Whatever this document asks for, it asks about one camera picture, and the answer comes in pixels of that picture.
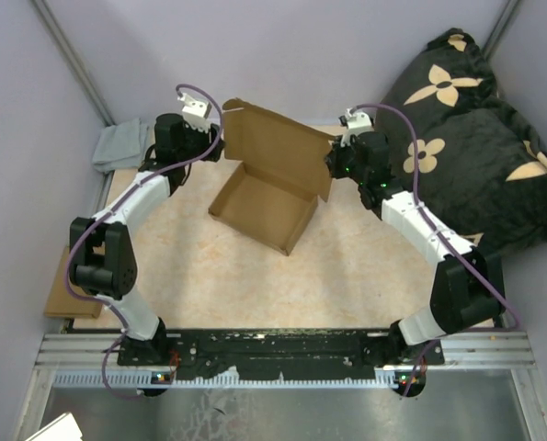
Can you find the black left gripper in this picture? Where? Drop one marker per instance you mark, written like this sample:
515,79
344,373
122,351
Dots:
213,134

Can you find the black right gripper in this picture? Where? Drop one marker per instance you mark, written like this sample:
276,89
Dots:
333,159

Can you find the brown cardboard box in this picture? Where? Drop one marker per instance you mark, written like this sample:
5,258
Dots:
273,193

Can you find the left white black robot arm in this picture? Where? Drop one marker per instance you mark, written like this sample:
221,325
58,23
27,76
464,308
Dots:
101,266

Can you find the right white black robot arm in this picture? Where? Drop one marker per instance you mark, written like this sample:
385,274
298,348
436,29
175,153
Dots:
467,283

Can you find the light blue folded cloth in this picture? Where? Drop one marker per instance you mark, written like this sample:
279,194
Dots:
121,146

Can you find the black flower pattern pillow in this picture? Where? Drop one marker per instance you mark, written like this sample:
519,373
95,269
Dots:
474,161

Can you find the small brown cardboard piece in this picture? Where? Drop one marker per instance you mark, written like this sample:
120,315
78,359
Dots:
60,304

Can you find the white paper sheet corner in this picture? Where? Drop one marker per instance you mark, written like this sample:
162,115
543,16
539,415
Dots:
63,428

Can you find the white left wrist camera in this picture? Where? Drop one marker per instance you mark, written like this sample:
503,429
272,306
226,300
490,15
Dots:
195,112

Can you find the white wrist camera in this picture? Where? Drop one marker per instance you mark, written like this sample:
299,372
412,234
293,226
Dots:
195,112
355,123

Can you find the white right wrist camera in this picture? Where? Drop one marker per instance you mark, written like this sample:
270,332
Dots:
355,123

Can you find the grey aluminium frame post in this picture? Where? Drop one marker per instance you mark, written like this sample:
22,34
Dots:
73,60
503,21

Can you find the right grey aluminium frame post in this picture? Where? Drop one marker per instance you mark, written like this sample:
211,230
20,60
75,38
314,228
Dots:
503,21

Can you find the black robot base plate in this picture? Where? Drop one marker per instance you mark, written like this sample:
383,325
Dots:
293,357

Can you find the aluminium rail front frame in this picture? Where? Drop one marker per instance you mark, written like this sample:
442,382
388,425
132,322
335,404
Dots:
91,359

